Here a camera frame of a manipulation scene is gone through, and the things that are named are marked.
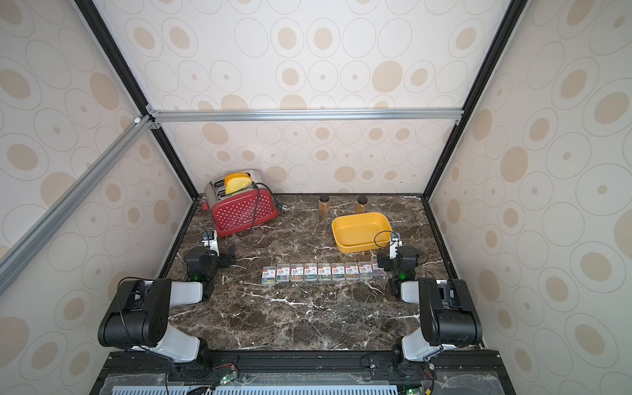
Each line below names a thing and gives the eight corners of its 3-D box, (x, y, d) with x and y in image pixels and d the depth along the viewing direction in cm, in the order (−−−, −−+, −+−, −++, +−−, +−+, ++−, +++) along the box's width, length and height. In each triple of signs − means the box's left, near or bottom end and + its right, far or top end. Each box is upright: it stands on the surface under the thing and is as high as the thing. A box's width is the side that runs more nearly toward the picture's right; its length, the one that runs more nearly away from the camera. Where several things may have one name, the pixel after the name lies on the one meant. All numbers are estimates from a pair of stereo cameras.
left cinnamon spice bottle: (317, 216, 114) (317, 201, 107) (321, 208, 118) (321, 193, 110) (326, 218, 114) (326, 204, 106) (330, 210, 117) (330, 196, 109)
